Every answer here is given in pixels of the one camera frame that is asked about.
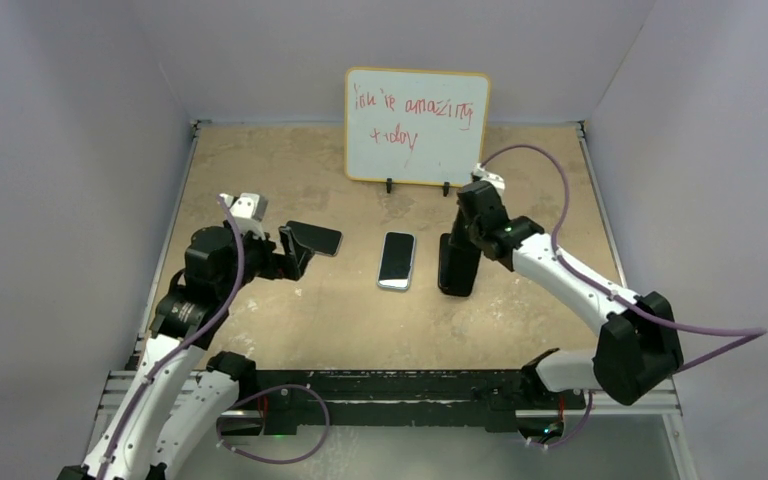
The aluminium frame rail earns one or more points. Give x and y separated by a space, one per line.
118 383

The black smartphone with purple edge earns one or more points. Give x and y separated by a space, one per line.
457 267

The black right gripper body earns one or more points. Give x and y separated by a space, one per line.
463 230

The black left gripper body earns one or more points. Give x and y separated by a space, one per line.
260 261

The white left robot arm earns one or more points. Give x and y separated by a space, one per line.
153 431

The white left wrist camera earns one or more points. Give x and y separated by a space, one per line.
248 211

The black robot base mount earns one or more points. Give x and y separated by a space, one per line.
497 401

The light blue phone case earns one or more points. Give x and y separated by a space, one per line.
395 286

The yellow framed whiteboard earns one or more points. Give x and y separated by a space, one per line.
420 127

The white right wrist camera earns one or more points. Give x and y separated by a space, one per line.
480 173

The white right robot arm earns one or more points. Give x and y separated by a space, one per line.
637 347

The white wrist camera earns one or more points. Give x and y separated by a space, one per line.
248 211
480 173

